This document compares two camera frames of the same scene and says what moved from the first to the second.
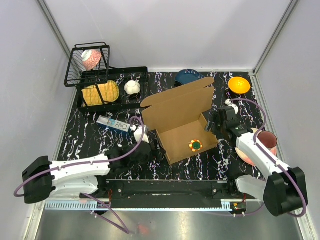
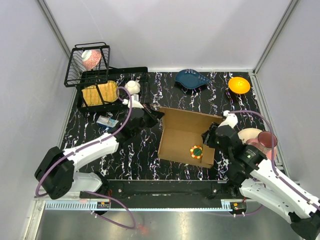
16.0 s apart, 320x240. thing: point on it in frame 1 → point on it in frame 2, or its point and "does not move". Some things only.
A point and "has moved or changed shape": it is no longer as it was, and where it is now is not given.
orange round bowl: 239,85 does not move
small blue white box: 106,120 does not move
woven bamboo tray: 108,92 does not move
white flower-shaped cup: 132,87 does not move
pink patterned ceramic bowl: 91,58 does not move
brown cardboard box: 182,133 has moved or changed shape
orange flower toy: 195,145 → 196,152
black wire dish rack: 100,86 does not move
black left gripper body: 154,153 → 149,120
